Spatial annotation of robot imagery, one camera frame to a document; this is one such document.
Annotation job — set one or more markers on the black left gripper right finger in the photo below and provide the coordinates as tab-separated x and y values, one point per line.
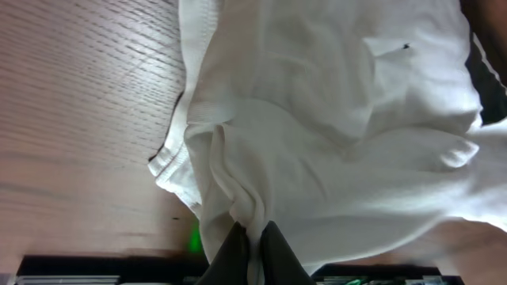
280	264

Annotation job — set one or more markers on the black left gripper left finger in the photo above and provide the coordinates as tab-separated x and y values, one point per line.
230	265

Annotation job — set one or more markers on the white t-shirt with black print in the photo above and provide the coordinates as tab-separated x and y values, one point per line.
354	126

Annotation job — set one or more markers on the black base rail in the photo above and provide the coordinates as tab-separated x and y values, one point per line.
155	270

